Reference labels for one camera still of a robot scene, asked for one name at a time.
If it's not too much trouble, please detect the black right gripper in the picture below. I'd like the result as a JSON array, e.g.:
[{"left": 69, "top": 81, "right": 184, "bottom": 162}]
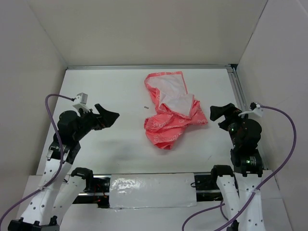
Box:
[{"left": 210, "top": 102, "right": 247, "bottom": 146}]

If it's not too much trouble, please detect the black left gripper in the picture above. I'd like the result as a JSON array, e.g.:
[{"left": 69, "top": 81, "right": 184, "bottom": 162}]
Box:
[{"left": 74, "top": 103, "right": 120, "bottom": 140}]

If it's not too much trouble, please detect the pink hooded kids jacket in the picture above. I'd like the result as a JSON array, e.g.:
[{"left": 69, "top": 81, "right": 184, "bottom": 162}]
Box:
[{"left": 144, "top": 71, "right": 208, "bottom": 150}]

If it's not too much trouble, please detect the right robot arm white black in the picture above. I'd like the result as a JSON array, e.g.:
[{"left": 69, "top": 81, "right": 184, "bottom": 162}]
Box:
[{"left": 210, "top": 103, "right": 266, "bottom": 231}]

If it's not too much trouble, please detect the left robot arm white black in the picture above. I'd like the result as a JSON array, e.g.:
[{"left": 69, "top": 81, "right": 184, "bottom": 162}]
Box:
[{"left": 8, "top": 103, "right": 120, "bottom": 231}]

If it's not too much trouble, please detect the white taped cover panel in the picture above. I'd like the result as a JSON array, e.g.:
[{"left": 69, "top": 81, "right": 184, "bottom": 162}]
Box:
[{"left": 109, "top": 173, "right": 197, "bottom": 208}]

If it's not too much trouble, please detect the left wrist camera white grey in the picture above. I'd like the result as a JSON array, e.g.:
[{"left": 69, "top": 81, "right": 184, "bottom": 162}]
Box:
[{"left": 73, "top": 93, "right": 89, "bottom": 111}]

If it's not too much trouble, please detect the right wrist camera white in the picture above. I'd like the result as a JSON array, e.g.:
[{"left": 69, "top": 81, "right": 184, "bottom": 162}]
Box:
[{"left": 238, "top": 102, "right": 263, "bottom": 118}]

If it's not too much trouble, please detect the aluminium frame rail right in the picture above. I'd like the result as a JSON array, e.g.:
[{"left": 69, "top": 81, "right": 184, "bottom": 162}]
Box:
[{"left": 225, "top": 64, "right": 270, "bottom": 170}]

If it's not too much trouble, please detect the aluminium frame rail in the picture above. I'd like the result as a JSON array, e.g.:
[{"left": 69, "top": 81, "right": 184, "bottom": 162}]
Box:
[
  {"left": 225, "top": 64, "right": 270, "bottom": 170},
  {"left": 67, "top": 64, "right": 233, "bottom": 70}
]

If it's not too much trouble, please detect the aluminium frame rail back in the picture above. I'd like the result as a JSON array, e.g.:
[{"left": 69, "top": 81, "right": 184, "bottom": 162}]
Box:
[{"left": 67, "top": 64, "right": 233, "bottom": 70}]

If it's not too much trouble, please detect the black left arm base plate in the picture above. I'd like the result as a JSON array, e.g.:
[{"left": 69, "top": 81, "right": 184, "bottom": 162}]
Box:
[{"left": 73, "top": 175, "right": 111, "bottom": 208}]

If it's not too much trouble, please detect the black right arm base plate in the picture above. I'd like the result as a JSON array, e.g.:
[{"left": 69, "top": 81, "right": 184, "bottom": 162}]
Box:
[{"left": 193, "top": 172, "right": 241, "bottom": 202}]

